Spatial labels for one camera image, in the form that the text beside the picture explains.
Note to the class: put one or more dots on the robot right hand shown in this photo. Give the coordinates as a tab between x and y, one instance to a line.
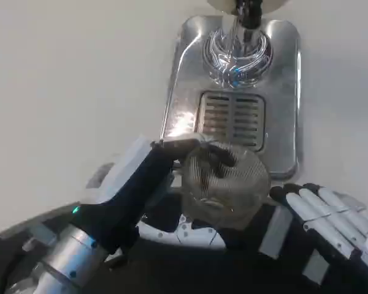
331	226

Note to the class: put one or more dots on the robot left arm silver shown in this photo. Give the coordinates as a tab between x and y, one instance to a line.
70	257

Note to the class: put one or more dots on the steel drain grid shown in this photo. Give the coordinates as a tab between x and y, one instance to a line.
233	122

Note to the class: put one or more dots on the steel drip tray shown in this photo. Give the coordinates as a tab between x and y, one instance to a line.
282	92

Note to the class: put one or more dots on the robot torso white black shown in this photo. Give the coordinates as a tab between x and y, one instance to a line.
187	232

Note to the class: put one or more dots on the chrome dispenser tap column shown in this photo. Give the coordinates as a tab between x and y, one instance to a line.
239	52

